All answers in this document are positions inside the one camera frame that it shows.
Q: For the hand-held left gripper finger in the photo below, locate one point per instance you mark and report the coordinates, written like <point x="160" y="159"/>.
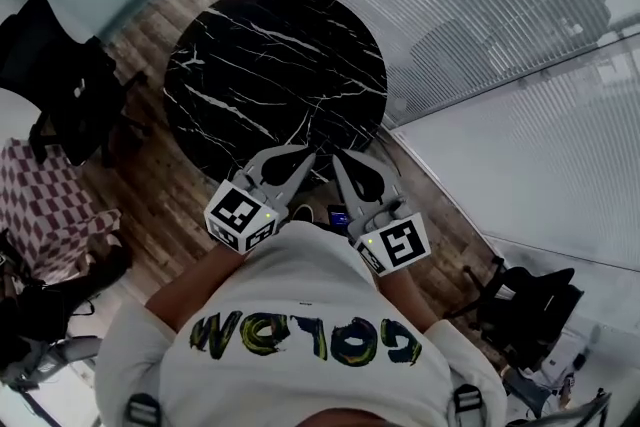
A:
<point x="254" y="165"/>
<point x="295" y="190"/>

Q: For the person's white printed T-shirt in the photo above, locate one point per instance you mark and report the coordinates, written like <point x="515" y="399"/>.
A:
<point x="300" y="385"/>

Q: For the small white gadget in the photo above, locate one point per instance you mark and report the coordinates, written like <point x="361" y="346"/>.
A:
<point x="79" y="88"/>

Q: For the black box blue screen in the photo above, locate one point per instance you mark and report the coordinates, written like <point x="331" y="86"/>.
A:
<point x="339" y="216"/>

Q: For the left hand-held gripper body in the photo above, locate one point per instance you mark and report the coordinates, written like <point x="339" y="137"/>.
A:
<point x="235" y="217"/>

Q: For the black office chair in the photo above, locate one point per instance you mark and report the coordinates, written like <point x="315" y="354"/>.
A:
<point x="60" y="80"/>
<point x="530" y="310"/>

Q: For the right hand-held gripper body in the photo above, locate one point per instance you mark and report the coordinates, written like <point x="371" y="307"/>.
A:
<point x="400" y="242"/>

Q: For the pink white checkered cloth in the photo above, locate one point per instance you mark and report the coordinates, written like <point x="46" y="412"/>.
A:
<point x="45" y="210"/>

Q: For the person's black shoe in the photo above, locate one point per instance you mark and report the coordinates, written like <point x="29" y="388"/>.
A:
<point x="303" y="214"/>

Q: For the person's left forearm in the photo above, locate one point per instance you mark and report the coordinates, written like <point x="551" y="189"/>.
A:
<point x="195" y="285"/>

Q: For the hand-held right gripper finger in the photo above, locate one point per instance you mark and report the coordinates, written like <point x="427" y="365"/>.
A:
<point x="347" y="195"/>
<point x="387" y="180"/>

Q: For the dark crumpled bag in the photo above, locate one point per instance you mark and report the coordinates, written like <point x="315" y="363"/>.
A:
<point x="540" y="390"/>

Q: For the round black marble table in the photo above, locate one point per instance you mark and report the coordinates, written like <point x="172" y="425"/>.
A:
<point x="270" y="65"/>

